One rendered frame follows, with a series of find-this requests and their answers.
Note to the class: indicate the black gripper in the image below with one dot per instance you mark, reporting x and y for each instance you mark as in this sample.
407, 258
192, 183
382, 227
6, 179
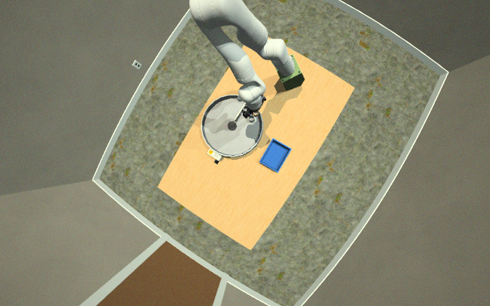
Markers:
249, 111

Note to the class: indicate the blue crate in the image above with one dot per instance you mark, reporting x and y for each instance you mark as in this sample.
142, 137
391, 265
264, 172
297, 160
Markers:
274, 154

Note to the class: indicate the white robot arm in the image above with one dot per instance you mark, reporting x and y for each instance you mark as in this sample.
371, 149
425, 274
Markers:
211, 15

